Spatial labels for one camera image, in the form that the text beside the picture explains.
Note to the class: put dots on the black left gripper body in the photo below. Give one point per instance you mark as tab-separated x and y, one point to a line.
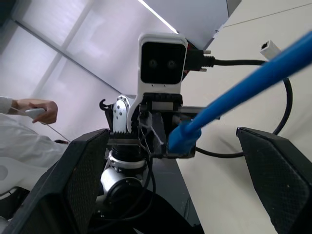
163	97

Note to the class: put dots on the person's white coat torso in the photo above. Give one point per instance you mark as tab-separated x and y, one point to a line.
24	143

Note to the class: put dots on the white handheld controller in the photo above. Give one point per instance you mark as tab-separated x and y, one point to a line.
34	112

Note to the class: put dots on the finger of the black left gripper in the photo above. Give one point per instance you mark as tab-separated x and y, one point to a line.
157	131
181	155

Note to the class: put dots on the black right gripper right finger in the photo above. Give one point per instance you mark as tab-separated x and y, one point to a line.
280	175

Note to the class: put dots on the white network coupler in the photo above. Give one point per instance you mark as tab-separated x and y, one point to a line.
268	50

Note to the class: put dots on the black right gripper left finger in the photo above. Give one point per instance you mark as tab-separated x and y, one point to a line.
61	185

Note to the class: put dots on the small black hook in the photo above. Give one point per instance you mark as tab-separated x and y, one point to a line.
103	104

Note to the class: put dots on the person's bare hand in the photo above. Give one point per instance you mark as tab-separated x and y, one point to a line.
47	109

